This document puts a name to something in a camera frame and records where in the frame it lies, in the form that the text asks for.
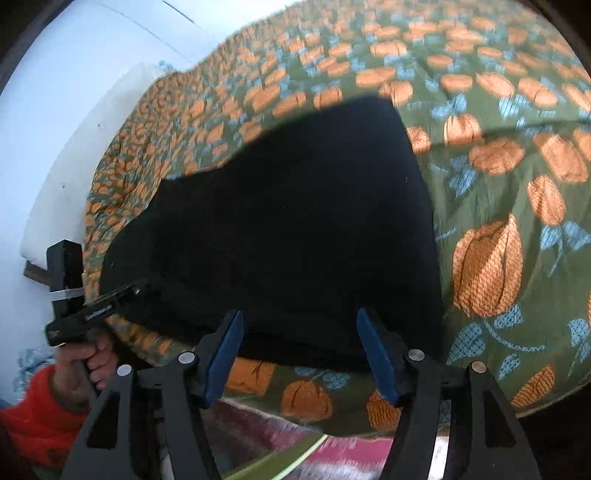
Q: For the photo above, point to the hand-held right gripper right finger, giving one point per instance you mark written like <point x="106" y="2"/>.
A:
<point x="376" y="357"/>

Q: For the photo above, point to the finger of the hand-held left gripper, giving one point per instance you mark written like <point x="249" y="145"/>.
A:
<point x="129" y="291"/>

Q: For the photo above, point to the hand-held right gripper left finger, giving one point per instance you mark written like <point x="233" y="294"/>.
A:
<point x="226" y="353"/>

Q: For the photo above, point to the black pants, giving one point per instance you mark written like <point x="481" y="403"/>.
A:
<point x="300" y="240"/>

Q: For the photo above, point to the person's left forearm red sleeve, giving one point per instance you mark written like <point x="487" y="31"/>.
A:
<point x="37" y="415"/>

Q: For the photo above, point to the person's left hand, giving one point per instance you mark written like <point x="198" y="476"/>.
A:
<point x="99" y="364"/>

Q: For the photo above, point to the light blue floral cloth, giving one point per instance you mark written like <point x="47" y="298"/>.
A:
<point x="30" y="364"/>

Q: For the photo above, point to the pink patterned rug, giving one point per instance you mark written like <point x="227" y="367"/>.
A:
<point x="323" y="457"/>

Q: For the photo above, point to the beige padded headboard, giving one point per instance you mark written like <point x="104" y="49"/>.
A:
<point x="83" y="161"/>

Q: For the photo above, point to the orange tulip print quilt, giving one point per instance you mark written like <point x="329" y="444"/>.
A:
<point x="498" y="207"/>

